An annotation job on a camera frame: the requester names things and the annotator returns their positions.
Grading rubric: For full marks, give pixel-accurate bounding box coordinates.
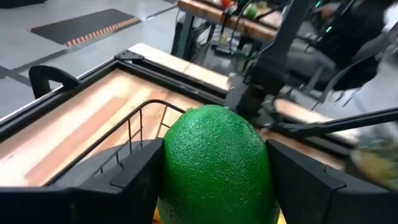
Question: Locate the green lime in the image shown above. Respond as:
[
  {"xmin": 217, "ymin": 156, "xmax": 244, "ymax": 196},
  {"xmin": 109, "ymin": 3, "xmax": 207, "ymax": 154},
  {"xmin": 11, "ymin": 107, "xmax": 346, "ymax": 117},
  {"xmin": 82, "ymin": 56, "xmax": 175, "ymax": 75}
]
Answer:
[{"xmin": 156, "ymin": 104, "xmax": 280, "ymax": 224}]

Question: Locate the black frame foot bracket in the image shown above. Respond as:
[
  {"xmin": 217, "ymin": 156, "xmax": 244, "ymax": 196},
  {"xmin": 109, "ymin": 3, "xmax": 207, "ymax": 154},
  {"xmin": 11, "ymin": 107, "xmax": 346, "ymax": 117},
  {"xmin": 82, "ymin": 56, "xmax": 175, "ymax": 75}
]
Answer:
[{"xmin": 28, "ymin": 64, "xmax": 81, "ymax": 100}]

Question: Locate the black wire basket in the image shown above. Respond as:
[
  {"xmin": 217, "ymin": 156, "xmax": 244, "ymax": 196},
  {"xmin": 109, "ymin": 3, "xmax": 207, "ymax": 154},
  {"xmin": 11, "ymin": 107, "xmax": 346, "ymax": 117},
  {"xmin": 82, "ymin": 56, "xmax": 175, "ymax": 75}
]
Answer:
[{"xmin": 45, "ymin": 99, "xmax": 187, "ymax": 187}]

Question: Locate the person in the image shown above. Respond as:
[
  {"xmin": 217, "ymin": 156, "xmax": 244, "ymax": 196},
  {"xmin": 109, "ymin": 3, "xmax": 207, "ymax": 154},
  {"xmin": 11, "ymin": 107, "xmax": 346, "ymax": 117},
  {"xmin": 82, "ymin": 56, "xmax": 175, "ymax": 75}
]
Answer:
[{"xmin": 285, "ymin": 0, "xmax": 396, "ymax": 91}]

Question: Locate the hazard striped black floor mat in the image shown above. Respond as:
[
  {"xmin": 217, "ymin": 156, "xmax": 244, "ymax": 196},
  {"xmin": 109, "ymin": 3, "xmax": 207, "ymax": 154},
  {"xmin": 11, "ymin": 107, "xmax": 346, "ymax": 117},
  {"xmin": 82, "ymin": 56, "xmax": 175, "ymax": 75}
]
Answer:
[{"xmin": 29, "ymin": 8, "xmax": 141, "ymax": 47}]

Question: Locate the wooden neighbouring table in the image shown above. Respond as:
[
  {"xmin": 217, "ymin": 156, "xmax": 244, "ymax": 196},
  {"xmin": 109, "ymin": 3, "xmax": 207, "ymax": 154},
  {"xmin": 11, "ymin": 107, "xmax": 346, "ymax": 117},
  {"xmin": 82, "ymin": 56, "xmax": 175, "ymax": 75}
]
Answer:
[{"xmin": 170, "ymin": 0, "xmax": 285, "ymax": 62}]

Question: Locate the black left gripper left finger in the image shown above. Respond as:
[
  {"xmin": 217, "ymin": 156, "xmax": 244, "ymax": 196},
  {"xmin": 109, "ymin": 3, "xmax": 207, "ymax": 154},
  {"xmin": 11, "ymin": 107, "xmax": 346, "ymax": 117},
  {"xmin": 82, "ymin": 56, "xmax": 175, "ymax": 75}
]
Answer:
[{"xmin": 72, "ymin": 138, "xmax": 165, "ymax": 224}]

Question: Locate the green ball fruit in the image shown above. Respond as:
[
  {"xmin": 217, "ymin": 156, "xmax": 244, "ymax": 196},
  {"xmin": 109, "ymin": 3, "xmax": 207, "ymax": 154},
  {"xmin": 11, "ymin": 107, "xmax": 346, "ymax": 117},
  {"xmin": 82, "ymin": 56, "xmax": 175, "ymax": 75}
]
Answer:
[{"xmin": 244, "ymin": 5, "xmax": 259, "ymax": 19}]

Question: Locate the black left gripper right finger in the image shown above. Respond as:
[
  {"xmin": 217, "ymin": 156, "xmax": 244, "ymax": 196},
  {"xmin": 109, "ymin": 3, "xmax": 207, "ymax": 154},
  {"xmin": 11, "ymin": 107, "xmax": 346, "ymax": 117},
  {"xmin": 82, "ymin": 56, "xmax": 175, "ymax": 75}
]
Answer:
[{"xmin": 266, "ymin": 139, "xmax": 347, "ymax": 224}]

